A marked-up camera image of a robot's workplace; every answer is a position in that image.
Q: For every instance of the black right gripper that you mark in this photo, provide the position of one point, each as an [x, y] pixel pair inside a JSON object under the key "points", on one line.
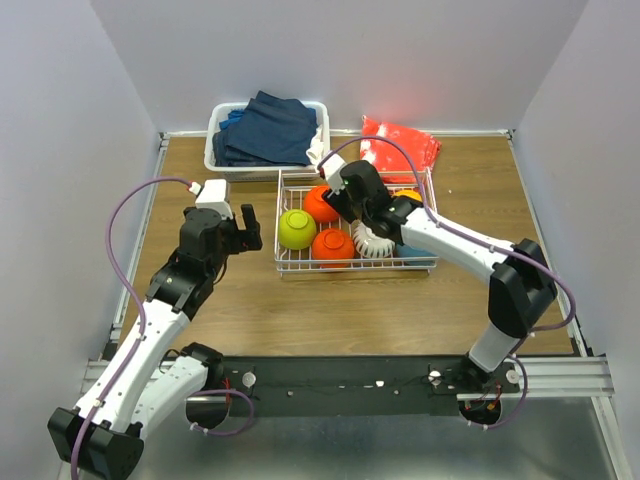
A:
{"points": [[337, 203]]}

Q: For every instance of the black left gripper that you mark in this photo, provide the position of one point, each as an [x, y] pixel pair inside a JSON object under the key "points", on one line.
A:
{"points": [[245, 240]]}

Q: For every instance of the lime green bowl tall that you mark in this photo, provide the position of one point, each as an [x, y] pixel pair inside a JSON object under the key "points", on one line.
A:
{"points": [[296, 230]]}

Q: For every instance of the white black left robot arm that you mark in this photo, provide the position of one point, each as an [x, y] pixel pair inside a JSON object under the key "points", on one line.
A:
{"points": [[104, 434]]}

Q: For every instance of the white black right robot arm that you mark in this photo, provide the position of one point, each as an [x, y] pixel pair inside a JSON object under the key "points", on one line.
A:
{"points": [[520, 286]]}

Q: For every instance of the orange bowl front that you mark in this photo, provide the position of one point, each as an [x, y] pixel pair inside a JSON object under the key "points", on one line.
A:
{"points": [[333, 247]]}

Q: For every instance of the white blue patterned bowl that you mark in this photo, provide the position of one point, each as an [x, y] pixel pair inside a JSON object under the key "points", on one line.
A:
{"points": [[370, 246]]}

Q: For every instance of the white cloth in basket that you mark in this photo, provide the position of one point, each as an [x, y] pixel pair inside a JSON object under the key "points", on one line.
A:
{"points": [[315, 151]]}

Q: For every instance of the yellow orange bowl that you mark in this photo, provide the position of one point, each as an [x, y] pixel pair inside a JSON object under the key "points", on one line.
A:
{"points": [[412, 194]]}

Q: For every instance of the folded blue jeans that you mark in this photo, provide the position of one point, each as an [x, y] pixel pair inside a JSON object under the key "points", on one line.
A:
{"points": [[269, 131]]}

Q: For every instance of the white plastic laundry basket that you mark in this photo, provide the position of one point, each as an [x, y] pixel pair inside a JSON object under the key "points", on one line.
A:
{"points": [[260, 173]]}

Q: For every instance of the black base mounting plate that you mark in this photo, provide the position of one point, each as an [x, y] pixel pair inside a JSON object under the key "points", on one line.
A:
{"points": [[283, 386]]}

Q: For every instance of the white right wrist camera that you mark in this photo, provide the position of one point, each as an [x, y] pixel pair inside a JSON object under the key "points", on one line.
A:
{"points": [[329, 169]]}

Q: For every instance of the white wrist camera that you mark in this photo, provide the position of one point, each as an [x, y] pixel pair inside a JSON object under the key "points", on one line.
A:
{"points": [[329, 169], [213, 194]]}

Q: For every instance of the white wire dish rack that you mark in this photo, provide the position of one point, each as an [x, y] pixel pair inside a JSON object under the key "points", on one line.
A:
{"points": [[291, 193]]}

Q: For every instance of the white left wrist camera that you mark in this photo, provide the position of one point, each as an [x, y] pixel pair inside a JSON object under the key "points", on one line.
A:
{"points": [[213, 194]]}

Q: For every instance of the aluminium frame rail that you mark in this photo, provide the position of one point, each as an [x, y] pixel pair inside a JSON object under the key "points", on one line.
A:
{"points": [[548, 377]]}

